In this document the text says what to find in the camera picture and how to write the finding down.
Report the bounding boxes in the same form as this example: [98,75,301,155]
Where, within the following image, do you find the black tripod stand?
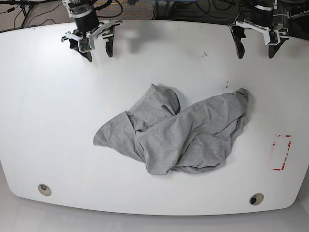
[0,0,61,29]

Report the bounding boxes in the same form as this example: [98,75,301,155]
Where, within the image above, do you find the left table cable grommet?
[38,184,52,196]

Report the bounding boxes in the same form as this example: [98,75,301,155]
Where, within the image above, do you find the yellow cable on floor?
[96,0,124,10]

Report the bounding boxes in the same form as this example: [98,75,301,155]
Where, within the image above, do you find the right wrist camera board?
[78,37,92,53]

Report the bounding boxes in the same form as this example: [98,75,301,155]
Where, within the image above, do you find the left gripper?
[229,9,289,59]

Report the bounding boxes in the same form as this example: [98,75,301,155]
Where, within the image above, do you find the table cable grommet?
[249,193,264,206]
[38,184,52,196]

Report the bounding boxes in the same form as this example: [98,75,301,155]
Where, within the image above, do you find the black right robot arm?
[61,0,122,62]

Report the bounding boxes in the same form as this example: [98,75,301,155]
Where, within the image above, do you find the grey T-shirt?
[93,85,249,175]

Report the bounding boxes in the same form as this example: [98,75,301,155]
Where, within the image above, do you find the red tape rectangle marking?
[270,134,292,171]

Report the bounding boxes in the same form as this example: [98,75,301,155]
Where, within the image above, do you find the white power strip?
[288,5,309,19]

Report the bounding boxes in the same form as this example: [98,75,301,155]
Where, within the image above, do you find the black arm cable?
[193,0,256,27]
[93,0,124,19]

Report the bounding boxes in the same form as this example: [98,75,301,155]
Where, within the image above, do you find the right table cable grommet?
[249,193,264,206]

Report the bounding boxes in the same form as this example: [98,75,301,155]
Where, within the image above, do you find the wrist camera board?
[78,37,92,53]
[263,30,281,46]

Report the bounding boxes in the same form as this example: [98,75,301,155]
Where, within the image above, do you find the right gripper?
[61,11,123,62]

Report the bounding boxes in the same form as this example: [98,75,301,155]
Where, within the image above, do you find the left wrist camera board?
[263,30,281,46]

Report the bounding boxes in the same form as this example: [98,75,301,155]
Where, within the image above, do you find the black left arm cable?
[193,0,256,27]

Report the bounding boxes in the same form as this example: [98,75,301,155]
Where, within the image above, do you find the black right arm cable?
[93,0,124,19]

